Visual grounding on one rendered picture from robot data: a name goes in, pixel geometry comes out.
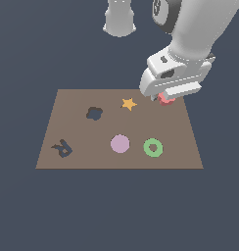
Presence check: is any red flower-shaped piece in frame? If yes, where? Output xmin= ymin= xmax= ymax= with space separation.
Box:
xmin=157 ymin=92 xmax=176 ymax=107

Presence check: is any brown slot board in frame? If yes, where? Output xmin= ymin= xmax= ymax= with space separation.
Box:
xmin=35 ymin=88 xmax=205 ymax=171

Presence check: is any green ring piece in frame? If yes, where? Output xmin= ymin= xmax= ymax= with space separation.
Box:
xmin=143 ymin=137 xmax=165 ymax=158

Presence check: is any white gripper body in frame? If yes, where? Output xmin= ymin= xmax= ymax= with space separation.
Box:
xmin=138 ymin=45 xmax=216 ymax=99

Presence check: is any orange star piece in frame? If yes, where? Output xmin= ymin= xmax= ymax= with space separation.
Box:
xmin=120 ymin=97 xmax=138 ymax=112

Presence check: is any pink round disc piece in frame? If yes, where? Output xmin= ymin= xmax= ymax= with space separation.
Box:
xmin=110 ymin=133 xmax=131 ymax=155

